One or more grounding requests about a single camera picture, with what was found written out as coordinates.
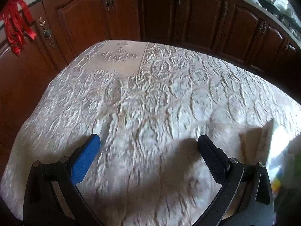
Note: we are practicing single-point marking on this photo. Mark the red ribbon bundle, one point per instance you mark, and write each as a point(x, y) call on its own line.
point(14, 23)

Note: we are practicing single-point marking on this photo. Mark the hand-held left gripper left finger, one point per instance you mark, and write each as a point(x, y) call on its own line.
point(84, 160)

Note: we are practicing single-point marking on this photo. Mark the embossed white tablecloth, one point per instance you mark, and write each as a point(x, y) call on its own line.
point(164, 98)

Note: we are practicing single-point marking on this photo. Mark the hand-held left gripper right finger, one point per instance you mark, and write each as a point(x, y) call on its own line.
point(211, 157)

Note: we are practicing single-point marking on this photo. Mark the black wok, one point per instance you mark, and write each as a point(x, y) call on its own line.
point(268, 4)

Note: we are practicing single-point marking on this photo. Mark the clear plastic bag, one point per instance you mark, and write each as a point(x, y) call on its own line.
point(279, 146)

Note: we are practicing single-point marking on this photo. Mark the brown wooden base cabinets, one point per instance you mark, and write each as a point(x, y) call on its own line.
point(94, 16)

